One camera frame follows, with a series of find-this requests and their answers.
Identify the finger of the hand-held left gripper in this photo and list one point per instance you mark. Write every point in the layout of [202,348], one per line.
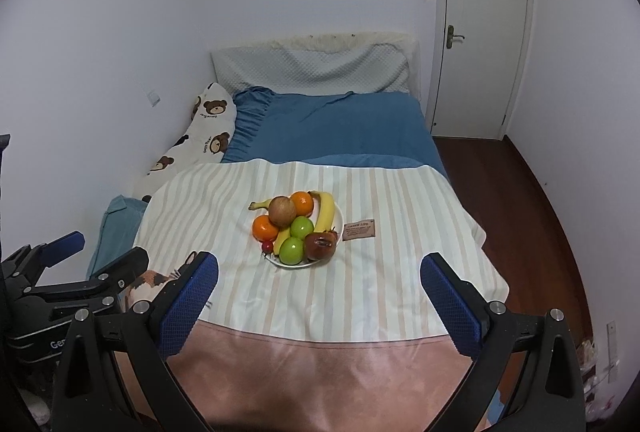
[65,244]
[125,267]

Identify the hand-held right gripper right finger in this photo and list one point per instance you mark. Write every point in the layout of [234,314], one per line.
[450,307]

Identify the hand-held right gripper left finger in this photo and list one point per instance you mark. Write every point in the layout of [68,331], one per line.
[190,307]

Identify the red cherry tomato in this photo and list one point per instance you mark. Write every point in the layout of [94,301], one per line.
[268,246]

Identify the orange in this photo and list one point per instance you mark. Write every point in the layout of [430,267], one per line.
[301,203]
[264,228]

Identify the green apple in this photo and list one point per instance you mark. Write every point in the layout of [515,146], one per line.
[291,251]
[302,228]

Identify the brown round fruit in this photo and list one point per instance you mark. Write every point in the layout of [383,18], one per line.
[282,211]

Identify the white plate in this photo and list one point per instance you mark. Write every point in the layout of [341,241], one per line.
[339,222]

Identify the teal cushion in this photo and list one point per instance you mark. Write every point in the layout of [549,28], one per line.
[117,227]

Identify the striped cat print blanket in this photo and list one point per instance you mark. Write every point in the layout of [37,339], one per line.
[375,287]

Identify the brown blanket label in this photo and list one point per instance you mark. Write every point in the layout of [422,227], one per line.
[358,230]

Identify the yellow banana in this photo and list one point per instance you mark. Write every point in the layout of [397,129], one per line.
[326,212]
[260,204]

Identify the clear plastic bag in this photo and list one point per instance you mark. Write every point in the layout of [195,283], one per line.
[592,357]

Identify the bear print pillow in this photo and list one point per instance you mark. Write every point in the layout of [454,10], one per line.
[210,116]

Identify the blue bed sheet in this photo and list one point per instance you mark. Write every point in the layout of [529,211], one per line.
[340,126]

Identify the grey dotted pillow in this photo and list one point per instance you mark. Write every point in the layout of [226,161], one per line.
[310,66]

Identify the white fluffy cushion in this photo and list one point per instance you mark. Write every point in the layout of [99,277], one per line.
[350,40]

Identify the white door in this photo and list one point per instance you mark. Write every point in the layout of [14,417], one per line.
[480,11]

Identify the white wall socket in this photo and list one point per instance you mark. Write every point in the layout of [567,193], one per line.
[155,98]

